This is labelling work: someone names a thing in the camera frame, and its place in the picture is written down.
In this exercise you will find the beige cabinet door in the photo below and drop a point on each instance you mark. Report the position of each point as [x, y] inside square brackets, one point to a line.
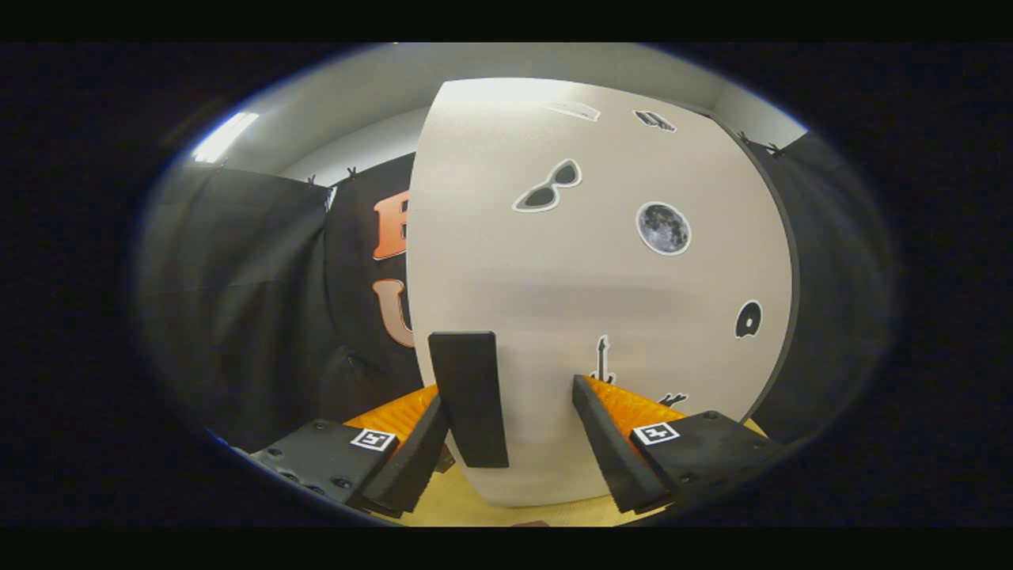
[514, 277]

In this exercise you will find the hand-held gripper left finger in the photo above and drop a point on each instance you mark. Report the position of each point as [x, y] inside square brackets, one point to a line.
[415, 467]

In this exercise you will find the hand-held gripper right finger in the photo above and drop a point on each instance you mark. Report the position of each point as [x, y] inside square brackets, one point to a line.
[609, 443]

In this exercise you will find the dark grey cabinet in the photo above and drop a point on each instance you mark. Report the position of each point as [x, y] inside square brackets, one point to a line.
[794, 285]

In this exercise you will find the black backdrop cloth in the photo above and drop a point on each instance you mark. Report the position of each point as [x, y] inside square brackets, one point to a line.
[237, 317]

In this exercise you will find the ceiling light panel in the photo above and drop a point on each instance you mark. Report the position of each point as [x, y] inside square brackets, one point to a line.
[225, 136]

